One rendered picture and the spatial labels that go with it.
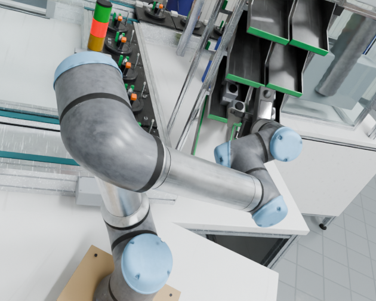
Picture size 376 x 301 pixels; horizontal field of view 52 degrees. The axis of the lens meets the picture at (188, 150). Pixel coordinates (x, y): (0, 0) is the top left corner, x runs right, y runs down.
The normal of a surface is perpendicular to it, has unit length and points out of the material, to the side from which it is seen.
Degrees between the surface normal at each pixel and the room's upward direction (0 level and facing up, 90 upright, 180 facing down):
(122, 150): 53
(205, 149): 45
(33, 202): 0
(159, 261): 12
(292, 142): 65
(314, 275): 0
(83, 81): 30
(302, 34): 25
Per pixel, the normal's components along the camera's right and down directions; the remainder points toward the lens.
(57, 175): 0.20, 0.66
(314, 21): 0.32, -0.40
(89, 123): -0.11, -0.21
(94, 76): 0.21, -0.68
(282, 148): 0.18, 0.25
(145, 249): 0.42, -0.58
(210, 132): 0.26, -0.07
